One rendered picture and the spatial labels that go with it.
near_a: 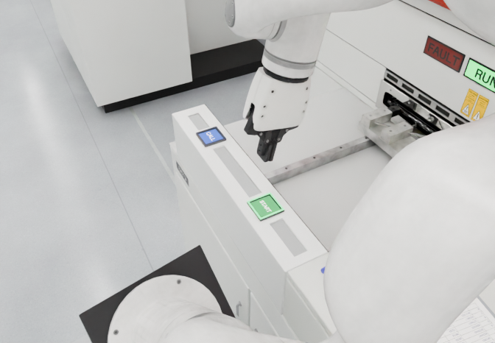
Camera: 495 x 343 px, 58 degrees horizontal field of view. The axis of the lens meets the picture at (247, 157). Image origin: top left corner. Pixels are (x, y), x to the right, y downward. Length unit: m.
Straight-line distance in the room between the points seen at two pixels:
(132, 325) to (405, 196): 0.55
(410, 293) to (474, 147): 0.10
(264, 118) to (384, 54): 0.71
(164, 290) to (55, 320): 1.27
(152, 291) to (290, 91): 0.39
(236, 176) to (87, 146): 1.82
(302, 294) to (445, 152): 0.53
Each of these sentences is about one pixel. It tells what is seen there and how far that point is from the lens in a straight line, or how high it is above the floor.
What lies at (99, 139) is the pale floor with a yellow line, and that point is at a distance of 2.76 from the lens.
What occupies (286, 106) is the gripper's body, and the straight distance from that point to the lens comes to 0.74.
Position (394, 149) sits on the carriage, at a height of 0.88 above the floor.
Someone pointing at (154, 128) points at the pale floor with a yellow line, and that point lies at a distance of 2.76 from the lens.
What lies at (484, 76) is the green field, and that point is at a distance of 1.17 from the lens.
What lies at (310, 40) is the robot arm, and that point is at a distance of 0.68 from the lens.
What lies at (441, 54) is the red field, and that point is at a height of 1.10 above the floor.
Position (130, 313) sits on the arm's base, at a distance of 0.76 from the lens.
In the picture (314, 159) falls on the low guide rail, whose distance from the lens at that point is 1.20.
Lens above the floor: 1.63
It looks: 41 degrees down
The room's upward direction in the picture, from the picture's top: straight up
